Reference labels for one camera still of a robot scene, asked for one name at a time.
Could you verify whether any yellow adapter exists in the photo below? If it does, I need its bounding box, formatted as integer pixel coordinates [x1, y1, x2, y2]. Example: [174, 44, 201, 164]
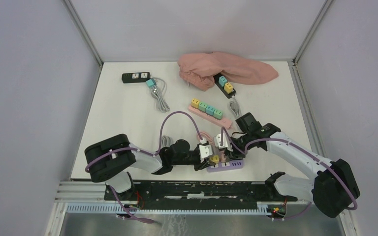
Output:
[209, 155, 220, 165]
[223, 82, 234, 94]
[191, 99, 200, 109]

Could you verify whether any purple power strip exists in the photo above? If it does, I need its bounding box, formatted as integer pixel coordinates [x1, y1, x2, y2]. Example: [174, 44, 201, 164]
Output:
[207, 160, 244, 173]

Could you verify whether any teal plug adapter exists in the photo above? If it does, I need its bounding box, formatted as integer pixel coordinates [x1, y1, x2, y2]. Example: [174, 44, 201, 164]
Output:
[146, 78, 157, 89]

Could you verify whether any black power strip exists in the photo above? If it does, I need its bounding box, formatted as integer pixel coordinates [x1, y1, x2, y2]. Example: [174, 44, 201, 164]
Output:
[121, 72, 151, 84]
[213, 73, 236, 99]

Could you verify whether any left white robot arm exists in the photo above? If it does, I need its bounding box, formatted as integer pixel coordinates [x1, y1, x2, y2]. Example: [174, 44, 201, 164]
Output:
[84, 134, 214, 200]

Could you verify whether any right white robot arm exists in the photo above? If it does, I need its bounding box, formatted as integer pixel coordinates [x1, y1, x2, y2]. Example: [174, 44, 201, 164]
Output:
[216, 113, 361, 218]

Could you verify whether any pink power strip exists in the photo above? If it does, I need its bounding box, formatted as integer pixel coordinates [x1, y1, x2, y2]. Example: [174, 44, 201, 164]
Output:
[188, 105, 233, 129]

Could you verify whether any green adapter on pink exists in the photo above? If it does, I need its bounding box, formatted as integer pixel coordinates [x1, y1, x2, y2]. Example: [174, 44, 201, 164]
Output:
[198, 102, 208, 113]
[213, 109, 223, 120]

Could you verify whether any teal adapter on pink strip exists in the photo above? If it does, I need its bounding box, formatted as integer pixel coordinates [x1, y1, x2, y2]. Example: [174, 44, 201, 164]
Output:
[205, 106, 215, 116]

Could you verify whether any yellow adapter on pink strip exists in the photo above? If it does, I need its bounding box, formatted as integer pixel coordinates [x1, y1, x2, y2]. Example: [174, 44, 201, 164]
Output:
[191, 99, 200, 109]

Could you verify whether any teal adapter on back strip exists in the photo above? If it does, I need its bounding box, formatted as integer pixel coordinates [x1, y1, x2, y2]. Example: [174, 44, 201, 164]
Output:
[218, 76, 228, 88]

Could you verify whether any black power strip under cloth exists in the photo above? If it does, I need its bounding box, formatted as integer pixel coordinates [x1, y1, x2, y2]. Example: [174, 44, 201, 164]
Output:
[213, 73, 236, 99]

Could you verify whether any pink cloth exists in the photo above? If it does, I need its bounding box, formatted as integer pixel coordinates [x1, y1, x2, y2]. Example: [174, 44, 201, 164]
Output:
[177, 52, 279, 91]

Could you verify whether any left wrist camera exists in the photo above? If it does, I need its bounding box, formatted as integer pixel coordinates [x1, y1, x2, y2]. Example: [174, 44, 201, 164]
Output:
[198, 138, 214, 161]

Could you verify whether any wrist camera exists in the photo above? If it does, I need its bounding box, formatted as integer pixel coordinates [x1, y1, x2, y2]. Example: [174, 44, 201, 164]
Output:
[198, 138, 214, 161]
[213, 134, 233, 151]

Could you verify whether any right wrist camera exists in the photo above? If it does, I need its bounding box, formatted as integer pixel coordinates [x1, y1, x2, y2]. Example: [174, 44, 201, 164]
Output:
[213, 134, 233, 151]

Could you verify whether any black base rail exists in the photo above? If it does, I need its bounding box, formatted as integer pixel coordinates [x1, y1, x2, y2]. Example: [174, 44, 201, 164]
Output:
[118, 180, 297, 213]

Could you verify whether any grey cable bundle centre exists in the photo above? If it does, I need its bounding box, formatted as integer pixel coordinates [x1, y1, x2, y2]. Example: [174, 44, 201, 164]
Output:
[160, 99, 243, 150]

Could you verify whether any grey cable of left strip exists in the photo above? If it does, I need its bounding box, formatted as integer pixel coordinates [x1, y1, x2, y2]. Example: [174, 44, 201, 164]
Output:
[150, 77, 171, 114]

